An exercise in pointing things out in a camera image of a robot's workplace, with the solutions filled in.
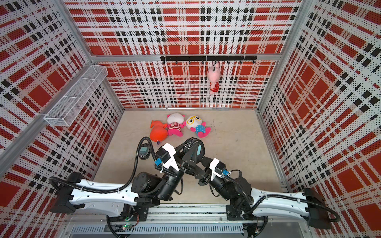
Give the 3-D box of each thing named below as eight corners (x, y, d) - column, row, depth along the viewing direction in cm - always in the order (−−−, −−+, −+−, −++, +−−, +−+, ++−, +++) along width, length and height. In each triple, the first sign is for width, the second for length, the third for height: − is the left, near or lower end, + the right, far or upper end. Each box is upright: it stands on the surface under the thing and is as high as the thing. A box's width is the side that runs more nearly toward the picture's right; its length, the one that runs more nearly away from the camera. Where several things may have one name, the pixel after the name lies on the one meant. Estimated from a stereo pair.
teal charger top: (139, 156, 97) (138, 154, 95) (142, 148, 101) (140, 146, 98) (147, 156, 97) (146, 154, 95) (149, 148, 101) (148, 146, 98)
